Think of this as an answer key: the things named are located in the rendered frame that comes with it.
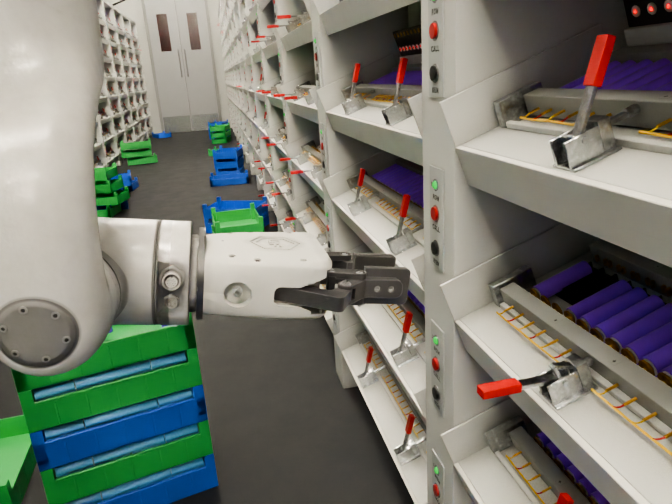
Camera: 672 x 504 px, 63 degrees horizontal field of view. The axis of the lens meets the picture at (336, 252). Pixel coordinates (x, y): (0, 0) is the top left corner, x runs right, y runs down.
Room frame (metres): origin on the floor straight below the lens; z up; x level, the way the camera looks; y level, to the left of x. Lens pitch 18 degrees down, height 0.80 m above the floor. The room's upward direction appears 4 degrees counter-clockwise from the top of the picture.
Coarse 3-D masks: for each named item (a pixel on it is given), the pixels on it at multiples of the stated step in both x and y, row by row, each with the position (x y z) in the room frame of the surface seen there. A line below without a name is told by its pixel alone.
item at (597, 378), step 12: (516, 312) 0.54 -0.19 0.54; (540, 336) 0.49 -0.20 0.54; (552, 348) 0.47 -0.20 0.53; (564, 348) 0.45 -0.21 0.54; (600, 384) 0.40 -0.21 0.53; (612, 384) 0.39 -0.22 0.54; (624, 396) 0.37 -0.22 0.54; (636, 408) 0.36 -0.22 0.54; (648, 420) 0.34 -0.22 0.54; (660, 432) 0.33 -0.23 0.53
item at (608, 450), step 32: (512, 256) 0.59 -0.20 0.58; (544, 256) 0.60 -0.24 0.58; (576, 256) 0.61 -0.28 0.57; (448, 288) 0.58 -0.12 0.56; (480, 288) 0.58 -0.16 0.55; (480, 320) 0.56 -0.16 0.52; (480, 352) 0.52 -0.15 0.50; (512, 352) 0.49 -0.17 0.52; (544, 416) 0.40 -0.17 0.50; (576, 416) 0.38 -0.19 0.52; (608, 416) 0.37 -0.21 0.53; (576, 448) 0.36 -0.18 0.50; (608, 448) 0.34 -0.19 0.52; (640, 448) 0.33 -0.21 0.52; (608, 480) 0.32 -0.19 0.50; (640, 480) 0.30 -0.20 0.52
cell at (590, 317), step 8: (640, 288) 0.48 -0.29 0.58; (624, 296) 0.48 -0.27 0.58; (632, 296) 0.47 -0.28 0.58; (640, 296) 0.47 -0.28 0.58; (608, 304) 0.47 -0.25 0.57; (616, 304) 0.47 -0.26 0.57; (624, 304) 0.47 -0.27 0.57; (632, 304) 0.47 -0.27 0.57; (592, 312) 0.47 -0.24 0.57; (600, 312) 0.47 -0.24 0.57; (608, 312) 0.47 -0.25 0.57; (616, 312) 0.46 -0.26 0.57; (584, 320) 0.47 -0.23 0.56; (592, 320) 0.46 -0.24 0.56; (600, 320) 0.46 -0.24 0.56
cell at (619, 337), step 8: (656, 312) 0.44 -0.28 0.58; (664, 312) 0.43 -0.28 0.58; (640, 320) 0.43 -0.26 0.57; (648, 320) 0.43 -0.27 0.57; (656, 320) 0.43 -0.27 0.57; (664, 320) 0.43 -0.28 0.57; (624, 328) 0.43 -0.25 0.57; (632, 328) 0.43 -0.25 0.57; (640, 328) 0.43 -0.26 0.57; (648, 328) 0.43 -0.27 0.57; (656, 328) 0.43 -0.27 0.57; (616, 336) 0.43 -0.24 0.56; (624, 336) 0.42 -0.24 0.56; (632, 336) 0.42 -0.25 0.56; (640, 336) 0.42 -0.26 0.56; (624, 344) 0.42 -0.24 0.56
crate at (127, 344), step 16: (192, 320) 0.93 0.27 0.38; (112, 336) 1.00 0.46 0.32; (128, 336) 0.89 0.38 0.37; (144, 336) 0.90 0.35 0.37; (160, 336) 0.91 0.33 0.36; (176, 336) 0.92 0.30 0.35; (192, 336) 0.93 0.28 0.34; (96, 352) 0.86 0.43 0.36; (112, 352) 0.87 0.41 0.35; (128, 352) 0.88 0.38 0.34; (144, 352) 0.89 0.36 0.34; (160, 352) 0.91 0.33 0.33; (80, 368) 0.85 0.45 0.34; (96, 368) 0.86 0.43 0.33; (112, 368) 0.87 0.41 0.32; (16, 384) 0.81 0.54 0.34; (32, 384) 0.82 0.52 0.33; (48, 384) 0.83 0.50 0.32
